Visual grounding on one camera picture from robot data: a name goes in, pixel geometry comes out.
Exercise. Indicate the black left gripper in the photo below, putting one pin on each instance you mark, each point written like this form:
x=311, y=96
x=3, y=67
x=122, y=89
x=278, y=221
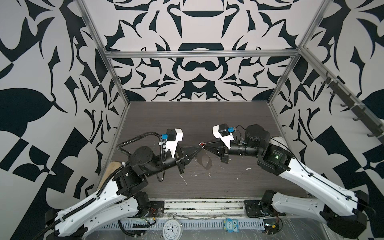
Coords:
x=186, y=151

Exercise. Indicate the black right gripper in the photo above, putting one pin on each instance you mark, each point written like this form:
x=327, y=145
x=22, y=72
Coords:
x=223, y=150

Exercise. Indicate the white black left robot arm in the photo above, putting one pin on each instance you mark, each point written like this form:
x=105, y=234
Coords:
x=120, y=196

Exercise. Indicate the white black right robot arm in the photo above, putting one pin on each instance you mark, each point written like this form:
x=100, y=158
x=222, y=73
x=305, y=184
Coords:
x=341, y=210

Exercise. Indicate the white square clock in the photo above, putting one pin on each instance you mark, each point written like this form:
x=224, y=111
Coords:
x=279, y=140

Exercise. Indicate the beige wooden brush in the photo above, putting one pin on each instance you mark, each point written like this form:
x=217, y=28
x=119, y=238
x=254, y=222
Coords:
x=112, y=166

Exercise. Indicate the blue owl figure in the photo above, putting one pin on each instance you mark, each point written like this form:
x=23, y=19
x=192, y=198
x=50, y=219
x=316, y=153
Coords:
x=231, y=225

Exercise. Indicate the round white analog clock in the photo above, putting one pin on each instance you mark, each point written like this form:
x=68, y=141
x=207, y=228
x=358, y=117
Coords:
x=173, y=230

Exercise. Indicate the small electronics board left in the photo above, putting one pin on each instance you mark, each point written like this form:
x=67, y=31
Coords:
x=144, y=224

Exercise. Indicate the small electronics board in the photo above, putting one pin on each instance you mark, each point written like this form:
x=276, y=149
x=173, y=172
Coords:
x=144, y=224
x=273, y=225

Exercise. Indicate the small electronics board right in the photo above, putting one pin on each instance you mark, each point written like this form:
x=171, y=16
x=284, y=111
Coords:
x=273, y=225

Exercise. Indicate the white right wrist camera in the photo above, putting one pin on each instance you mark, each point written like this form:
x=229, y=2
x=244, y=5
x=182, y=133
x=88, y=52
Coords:
x=224, y=133

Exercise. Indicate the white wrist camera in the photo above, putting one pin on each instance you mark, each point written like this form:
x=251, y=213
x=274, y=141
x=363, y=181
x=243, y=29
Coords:
x=224, y=133
x=169, y=141

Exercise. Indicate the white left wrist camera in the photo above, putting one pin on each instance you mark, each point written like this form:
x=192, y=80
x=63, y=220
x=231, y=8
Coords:
x=169, y=141

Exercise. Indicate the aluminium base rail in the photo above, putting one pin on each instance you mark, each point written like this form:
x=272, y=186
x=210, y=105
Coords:
x=198, y=207

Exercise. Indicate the white slotted cable duct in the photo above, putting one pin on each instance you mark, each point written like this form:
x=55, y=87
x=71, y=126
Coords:
x=207, y=224

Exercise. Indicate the black wall hook rail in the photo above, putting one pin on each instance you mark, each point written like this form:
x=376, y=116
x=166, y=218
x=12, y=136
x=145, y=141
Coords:
x=352, y=103

